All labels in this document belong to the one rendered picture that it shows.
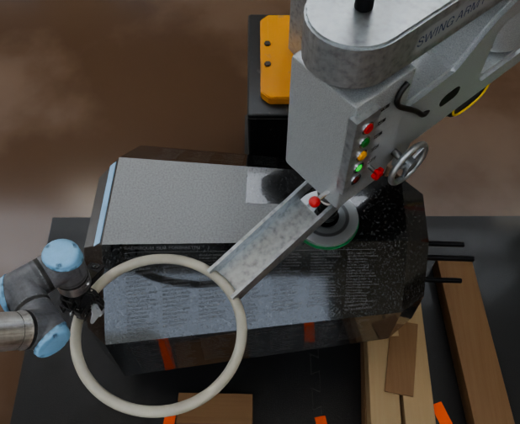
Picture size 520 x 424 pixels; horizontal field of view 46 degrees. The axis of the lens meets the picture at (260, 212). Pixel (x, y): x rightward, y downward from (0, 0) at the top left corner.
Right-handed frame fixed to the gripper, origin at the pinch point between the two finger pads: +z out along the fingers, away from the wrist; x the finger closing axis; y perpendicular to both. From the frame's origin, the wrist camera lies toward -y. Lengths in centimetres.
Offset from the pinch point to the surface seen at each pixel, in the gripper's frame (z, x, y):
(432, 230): 80, 102, -124
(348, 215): -3, 62, -59
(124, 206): 3.0, -9.2, -38.1
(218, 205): 1, 20, -49
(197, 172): 1, 8, -60
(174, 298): 16.6, 16.7, -18.9
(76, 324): -8.7, 1.8, 8.6
